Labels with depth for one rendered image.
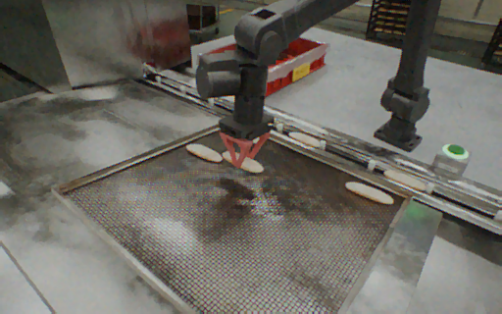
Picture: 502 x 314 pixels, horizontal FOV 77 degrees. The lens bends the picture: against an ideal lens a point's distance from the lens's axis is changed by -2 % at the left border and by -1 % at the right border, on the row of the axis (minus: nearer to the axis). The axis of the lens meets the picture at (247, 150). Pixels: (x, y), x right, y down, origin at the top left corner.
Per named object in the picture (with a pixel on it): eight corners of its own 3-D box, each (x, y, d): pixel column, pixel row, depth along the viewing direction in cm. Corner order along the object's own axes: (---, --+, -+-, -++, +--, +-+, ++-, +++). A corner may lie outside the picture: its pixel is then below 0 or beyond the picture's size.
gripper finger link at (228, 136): (217, 164, 65) (219, 122, 61) (238, 152, 71) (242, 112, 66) (243, 178, 62) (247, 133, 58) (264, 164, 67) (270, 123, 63)
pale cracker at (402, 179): (427, 185, 77) (429, 182, 76) (424, 194, 74) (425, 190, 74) (386, 169, 82) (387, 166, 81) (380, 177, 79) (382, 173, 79)
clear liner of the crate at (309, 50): (328, 65, 144) (332, 42, 138) (258, 103, 115) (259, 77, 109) (271, 47, 162) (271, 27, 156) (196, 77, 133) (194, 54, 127)
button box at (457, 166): (459, 183, 87) (476, 150, 80) (452, 199, 82) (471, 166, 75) (426, 171, 91) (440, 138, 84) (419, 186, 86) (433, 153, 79)
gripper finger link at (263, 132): (221, 162, 66) (224, 120, 62) (242, 150, 72) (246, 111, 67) (247, 175, 63) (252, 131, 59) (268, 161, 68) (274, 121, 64)
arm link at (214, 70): (283, 32, 51) (255, 20, 57) (219, 32, 45) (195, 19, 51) (272, 101, 57) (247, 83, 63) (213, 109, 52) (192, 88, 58)
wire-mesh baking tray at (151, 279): (412, 199, 68) (415, 193, 67) (292, 414, 32) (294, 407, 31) (232, 122, 93) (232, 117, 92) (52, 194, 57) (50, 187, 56)
